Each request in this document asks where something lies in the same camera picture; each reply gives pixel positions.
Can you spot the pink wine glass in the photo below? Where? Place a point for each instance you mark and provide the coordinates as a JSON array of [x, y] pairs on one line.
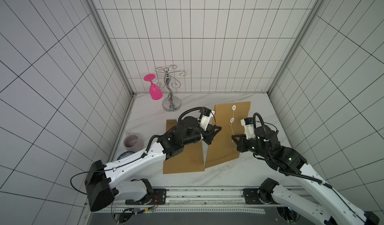
[[155, 92]]

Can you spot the brown file bag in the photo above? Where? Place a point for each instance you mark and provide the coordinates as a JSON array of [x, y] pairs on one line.
[[191, 159], [228, 116]]

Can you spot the pale pink mug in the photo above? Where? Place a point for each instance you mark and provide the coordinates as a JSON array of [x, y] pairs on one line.
[[133, 143]]

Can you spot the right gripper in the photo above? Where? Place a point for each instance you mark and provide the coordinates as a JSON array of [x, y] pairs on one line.
[[244, 141]]

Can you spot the chrome glass rack stand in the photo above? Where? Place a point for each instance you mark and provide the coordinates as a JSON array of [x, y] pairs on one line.
[[168, 79]]

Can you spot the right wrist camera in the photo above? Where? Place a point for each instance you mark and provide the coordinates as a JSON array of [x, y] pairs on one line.
[[248, 124]]

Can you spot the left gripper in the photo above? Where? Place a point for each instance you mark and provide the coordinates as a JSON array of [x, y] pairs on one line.
[[212, 132]]

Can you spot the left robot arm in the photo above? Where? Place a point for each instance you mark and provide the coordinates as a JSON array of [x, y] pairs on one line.
[[105, 183]]

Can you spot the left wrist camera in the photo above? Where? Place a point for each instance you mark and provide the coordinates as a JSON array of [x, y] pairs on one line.
[[205, 117]]

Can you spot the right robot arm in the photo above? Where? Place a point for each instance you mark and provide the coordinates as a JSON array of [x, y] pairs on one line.
[[330, 208]]

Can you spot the blue white patterned bowl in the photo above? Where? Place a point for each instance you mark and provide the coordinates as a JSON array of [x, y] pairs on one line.
[[125, 154]]

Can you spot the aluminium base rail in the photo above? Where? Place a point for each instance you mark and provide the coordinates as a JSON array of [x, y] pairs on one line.
[[199, 198]]

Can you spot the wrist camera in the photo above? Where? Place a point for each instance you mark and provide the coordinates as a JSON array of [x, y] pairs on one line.
[[248, 124], [205, 117]]

